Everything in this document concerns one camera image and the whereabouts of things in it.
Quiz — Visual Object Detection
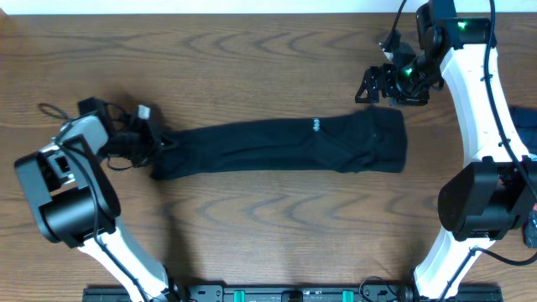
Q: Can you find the black polo shirt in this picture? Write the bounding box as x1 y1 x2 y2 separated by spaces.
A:
151 107 408 180

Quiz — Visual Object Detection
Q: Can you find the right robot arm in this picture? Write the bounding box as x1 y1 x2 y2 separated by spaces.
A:
355 0 536 301

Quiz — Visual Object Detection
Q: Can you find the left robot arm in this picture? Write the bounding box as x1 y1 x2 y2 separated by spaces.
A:
14 97 190 301

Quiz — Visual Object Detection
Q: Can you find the dark blue crumpled garment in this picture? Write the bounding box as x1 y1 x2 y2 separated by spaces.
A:
509 107 537 248

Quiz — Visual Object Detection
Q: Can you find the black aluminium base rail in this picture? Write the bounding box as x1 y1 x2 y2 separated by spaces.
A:
81 282 503 302

